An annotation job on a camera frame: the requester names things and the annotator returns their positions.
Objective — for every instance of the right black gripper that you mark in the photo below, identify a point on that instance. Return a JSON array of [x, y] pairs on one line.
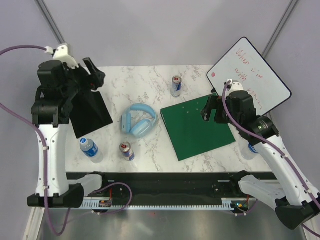
[[211, 103]]

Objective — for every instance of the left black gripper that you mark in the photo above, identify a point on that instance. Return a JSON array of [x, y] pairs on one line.
[[89, 83]]

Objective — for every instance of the black canvas bag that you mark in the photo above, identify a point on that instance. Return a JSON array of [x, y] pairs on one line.
[[89, 113]]

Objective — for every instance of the energy drink can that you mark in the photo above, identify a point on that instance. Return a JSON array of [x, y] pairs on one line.
[[176, 86], [127, 151]]

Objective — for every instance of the plastic water bottle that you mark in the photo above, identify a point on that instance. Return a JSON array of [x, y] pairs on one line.
[[91, 150], [248, 152]]

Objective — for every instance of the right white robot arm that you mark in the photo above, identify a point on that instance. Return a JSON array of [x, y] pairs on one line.
[[297, 201]]

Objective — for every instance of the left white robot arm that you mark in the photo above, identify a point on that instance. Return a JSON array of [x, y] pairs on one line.
[[51, 119]]

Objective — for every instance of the green binder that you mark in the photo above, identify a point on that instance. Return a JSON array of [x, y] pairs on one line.
[[190, 135]]

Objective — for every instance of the white whiteboard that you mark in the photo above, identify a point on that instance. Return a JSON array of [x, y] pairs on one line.
[[243, 63]]

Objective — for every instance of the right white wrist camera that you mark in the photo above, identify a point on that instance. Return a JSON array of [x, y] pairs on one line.
[[233, 86]]

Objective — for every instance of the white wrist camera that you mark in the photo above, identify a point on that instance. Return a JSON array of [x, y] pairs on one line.
[[63, 54], [233, 86]]

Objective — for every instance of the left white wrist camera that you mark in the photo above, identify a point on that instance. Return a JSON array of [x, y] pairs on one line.
[[63, 54]]

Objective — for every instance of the left aluminium corner post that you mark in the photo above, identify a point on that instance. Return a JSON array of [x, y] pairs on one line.
[[50, 20]]

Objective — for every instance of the aluminium corner post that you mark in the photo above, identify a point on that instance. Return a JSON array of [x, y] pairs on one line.
[[280, 26], [50, 20]]

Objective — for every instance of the white cable duct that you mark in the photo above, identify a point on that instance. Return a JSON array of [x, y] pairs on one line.
[[105, 203]]

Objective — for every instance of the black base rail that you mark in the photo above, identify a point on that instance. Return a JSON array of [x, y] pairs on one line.
[[181, 187]]

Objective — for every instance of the right aluminium corner post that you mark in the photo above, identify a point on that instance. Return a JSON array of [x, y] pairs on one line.
[[280, 26]]

